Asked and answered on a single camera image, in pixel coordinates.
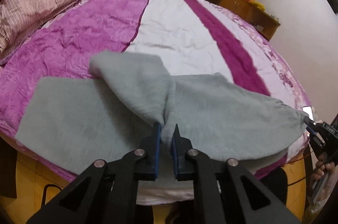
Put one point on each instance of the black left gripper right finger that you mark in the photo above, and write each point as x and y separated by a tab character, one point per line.
225	192

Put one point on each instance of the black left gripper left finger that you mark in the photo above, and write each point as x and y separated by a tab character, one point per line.
105	192

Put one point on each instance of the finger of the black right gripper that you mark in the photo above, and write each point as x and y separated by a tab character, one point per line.
315	141
310	123

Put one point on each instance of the grey fleece pants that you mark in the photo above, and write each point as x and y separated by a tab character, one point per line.
72	122

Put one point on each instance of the person's right hand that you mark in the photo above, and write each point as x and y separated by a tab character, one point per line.
323	179

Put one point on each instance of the smartphone with lit screen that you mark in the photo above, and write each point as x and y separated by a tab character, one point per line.
309	112

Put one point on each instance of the yellow object on cabinet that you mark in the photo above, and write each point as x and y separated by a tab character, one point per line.
257	4

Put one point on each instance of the purple and white bed blanket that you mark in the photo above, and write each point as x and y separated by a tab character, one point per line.
191	37

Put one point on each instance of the pink striped quilt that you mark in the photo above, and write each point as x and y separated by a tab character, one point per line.
20	18

